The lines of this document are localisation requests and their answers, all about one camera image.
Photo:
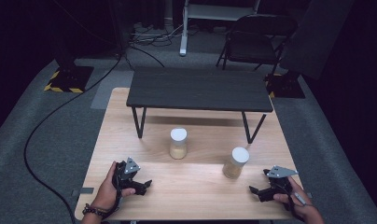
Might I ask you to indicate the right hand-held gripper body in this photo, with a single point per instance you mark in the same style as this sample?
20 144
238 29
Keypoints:
281 180

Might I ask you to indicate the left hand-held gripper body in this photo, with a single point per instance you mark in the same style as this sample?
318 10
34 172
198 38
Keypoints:
127 174

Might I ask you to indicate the white-lidded jar of tan powder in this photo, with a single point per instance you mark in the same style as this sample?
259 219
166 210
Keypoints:
236 163

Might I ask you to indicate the white-lidded jar of pale powder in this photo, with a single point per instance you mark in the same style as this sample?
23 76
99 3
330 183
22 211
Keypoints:
178 144

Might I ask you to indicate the black shelf with metal legs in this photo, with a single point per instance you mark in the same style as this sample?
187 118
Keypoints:
199 88

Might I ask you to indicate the person's left hand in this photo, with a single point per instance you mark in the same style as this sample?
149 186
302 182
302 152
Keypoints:
104 194

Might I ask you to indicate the person's right hand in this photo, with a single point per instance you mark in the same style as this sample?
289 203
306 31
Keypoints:
301 205

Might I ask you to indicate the grey tape strip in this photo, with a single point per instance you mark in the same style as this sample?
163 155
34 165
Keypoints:
87 190

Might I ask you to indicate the black base with yellow stripes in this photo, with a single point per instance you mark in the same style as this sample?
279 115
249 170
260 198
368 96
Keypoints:
286 87
71 79

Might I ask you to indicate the black folding chair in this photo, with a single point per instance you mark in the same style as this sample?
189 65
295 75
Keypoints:
252 40

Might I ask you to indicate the dark leaning panel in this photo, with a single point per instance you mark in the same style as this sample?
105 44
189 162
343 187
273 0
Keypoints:
317 34

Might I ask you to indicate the white metal stand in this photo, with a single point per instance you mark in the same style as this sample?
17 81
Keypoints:
185 28

